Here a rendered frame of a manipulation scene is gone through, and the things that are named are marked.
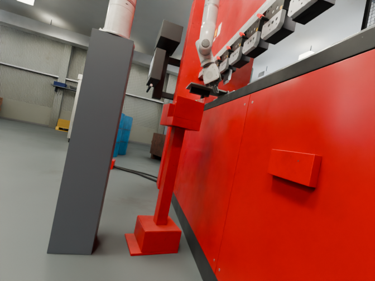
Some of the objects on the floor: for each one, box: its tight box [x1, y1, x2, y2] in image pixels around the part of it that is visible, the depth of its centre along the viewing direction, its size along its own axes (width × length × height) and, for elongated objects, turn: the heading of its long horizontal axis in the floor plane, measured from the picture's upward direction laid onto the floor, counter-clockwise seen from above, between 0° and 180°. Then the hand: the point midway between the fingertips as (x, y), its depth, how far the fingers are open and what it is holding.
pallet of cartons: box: [55, 119, 70, 132], centre depth 922 cm, size 140×101×48 cm
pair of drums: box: [113, 113, 133, 157], centre depth 447 cm, size 75×123×91 cm, turn 104°
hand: (215, 90), depth 125 cm, fingers closed
